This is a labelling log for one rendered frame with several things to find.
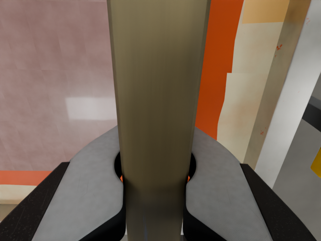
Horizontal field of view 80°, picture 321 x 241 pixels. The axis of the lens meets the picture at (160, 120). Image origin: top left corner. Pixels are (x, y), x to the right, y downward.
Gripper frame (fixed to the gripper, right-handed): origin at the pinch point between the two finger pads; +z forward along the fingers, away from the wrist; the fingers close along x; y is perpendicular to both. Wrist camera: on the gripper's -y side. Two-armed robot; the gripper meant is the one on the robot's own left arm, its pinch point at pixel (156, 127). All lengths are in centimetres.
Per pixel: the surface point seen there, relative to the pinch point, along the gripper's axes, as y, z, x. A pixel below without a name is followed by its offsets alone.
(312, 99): 9.6, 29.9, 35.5
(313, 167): 17.3, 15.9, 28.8
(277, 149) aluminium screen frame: 9.2, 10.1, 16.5
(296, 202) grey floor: 144, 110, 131
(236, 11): -7.1, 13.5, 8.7
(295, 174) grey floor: 109, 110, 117
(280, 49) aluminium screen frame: -3.4, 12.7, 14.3
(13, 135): 9.6, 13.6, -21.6
